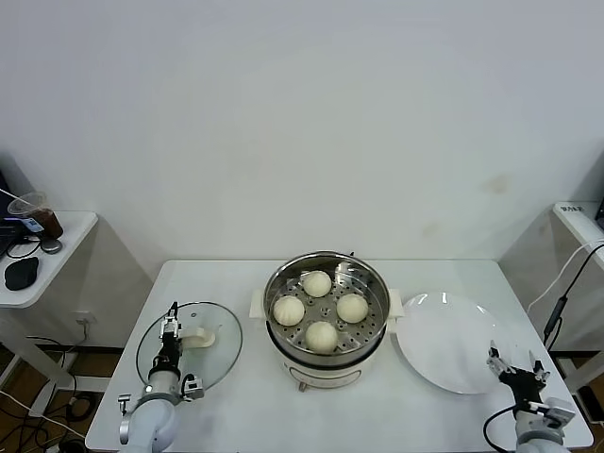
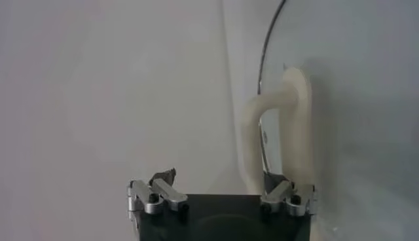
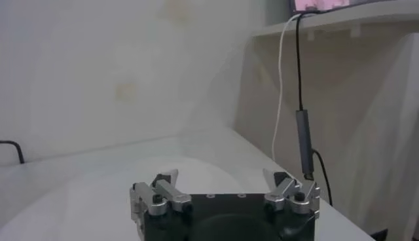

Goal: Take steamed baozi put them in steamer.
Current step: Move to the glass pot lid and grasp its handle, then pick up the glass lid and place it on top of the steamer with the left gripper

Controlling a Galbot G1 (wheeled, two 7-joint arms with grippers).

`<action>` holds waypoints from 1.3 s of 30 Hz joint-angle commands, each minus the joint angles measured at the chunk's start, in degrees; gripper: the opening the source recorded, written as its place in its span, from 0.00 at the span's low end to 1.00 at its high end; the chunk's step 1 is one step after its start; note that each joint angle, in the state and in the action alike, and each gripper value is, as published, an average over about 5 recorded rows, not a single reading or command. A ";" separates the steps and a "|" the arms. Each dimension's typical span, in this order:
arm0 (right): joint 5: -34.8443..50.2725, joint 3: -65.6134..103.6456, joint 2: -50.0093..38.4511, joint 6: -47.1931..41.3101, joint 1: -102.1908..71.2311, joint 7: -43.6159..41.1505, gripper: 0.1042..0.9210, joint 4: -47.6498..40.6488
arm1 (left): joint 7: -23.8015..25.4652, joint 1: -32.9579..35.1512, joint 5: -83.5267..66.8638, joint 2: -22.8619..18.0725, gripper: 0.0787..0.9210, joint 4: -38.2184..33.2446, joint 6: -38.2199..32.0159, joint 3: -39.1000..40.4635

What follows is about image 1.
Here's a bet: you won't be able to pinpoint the white round plate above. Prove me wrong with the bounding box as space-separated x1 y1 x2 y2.
394 291 514 395

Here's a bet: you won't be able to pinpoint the white side table with laptop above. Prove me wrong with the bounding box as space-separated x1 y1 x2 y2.
0 210 100 419

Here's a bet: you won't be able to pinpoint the white floor cable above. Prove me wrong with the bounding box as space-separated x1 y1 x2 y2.
0 389 90 439

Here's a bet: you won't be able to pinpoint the steel steamer pot cream handles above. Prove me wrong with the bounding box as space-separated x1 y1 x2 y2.
248 252 406 361

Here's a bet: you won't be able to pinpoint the white electric cooker base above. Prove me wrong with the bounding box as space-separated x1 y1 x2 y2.
266 325 389 393

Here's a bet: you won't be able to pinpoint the thin black desk cable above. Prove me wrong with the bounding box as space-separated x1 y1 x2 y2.
4 235 43 260

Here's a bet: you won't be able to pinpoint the white steamed baozi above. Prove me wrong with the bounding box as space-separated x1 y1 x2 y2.
302 269 333 298
273 294 306 327
305 320 339 354
336 293 369 324

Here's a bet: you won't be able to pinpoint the white drinking straw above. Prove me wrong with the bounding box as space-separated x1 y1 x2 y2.
0 187 37 211

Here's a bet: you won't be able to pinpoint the white hanging cable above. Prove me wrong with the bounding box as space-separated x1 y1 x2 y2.
527 239 604 313

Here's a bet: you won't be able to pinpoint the black computer mouse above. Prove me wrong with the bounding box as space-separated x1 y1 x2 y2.
3 257 40 292

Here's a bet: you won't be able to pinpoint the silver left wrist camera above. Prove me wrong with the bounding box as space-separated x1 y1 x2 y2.
181 374 208 403

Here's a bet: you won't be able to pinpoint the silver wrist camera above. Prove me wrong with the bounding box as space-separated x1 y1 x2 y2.
181 374 208 403
537 396 578 428

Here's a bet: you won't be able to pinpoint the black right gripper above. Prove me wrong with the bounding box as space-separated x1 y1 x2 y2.
485 338 552 412

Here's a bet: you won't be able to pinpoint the white side table with label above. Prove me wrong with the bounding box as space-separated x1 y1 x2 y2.
552 200 604 424

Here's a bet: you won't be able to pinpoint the glass lid cream handle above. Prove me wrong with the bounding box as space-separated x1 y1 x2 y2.
135 301 243 395

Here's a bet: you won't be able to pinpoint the black hanging cable with adapter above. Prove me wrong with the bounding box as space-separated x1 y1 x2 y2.
542 243 604 351

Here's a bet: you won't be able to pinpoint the plastic cup iced coffee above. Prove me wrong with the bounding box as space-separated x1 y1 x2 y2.
7 191 65 240

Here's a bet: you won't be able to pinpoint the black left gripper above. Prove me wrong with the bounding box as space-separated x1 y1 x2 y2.
150 301 185 378

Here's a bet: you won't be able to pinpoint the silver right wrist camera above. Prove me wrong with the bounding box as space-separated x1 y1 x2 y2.
537 396 578 428

